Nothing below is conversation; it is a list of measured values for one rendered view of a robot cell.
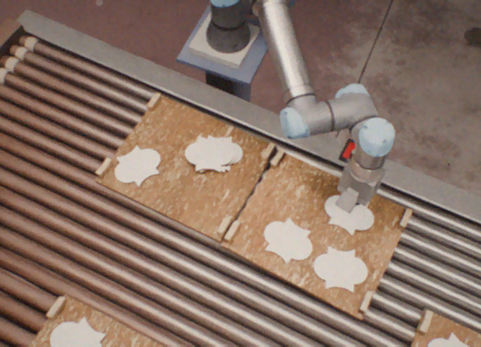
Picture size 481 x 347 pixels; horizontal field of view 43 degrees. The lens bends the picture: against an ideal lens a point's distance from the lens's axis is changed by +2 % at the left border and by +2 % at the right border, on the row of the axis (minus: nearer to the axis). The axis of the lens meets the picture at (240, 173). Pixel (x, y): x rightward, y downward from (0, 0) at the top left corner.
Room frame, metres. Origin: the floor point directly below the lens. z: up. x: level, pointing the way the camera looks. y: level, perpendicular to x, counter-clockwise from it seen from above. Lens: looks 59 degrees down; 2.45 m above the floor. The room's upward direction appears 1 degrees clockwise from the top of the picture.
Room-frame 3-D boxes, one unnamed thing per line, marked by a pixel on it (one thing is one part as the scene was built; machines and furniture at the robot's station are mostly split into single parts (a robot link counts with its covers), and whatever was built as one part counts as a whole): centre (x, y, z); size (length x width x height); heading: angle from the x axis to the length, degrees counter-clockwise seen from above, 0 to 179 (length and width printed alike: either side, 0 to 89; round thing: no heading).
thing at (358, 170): (0.77, -0.30, 1.21); 0.08 x 0.08 x 0.05
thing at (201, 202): (0.92, 0.15, 0.93); 0.41 x 0.35 x 0.02; 63
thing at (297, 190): (0.72, -0.22, 0.93); 0.41 x 0.35 x 0.02; 61
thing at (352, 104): (0.86, -0.26, 1.29); 0.11 x 0.11 x 0.08; 16
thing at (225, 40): (1.45, 0.05, 0.95); 0.15 x 0.15 x 0.10
